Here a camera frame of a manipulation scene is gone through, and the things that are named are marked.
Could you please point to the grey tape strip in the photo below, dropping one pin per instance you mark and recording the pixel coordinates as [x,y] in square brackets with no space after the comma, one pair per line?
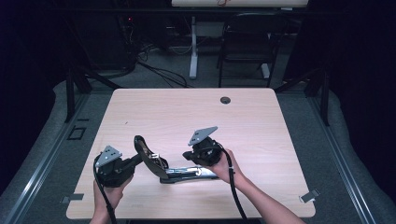
[309,195]

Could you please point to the white desk top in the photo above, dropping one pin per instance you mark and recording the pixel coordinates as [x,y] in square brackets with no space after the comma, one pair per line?
[239,2]

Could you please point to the aluminium floor rail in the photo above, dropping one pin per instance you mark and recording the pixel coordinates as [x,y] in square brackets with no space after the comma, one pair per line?
[40,168]
[345,168]

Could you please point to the black table grommet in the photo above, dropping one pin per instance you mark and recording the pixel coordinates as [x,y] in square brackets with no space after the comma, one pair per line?
[225,100]

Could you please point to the large black stapler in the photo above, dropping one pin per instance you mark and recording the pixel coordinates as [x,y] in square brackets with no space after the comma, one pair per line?
[186,174]

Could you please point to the person's right hand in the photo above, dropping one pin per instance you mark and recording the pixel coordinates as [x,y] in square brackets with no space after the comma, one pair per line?
[227,169]

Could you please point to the black metal stand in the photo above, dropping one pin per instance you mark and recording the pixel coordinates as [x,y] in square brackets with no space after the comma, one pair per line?
[71,93]
[324,96]

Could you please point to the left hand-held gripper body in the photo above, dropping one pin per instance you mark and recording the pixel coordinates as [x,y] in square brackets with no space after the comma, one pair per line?
[112,171]

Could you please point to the black folding chair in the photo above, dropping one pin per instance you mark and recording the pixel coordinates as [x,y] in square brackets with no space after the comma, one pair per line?
[249,40]

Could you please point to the dark tape strip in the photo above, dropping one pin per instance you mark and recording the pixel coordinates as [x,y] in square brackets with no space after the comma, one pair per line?
[72,197]

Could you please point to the short white desk foot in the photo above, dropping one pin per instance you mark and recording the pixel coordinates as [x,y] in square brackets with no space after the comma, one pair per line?
[265,71]

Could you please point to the white desk leg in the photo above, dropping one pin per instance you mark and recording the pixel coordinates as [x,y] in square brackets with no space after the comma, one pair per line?
[193,56]

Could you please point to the person's left hand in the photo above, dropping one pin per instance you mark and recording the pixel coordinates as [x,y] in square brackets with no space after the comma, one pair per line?
[109,197]

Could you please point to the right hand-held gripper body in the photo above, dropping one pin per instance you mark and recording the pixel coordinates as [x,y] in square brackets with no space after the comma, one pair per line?
[207,152]

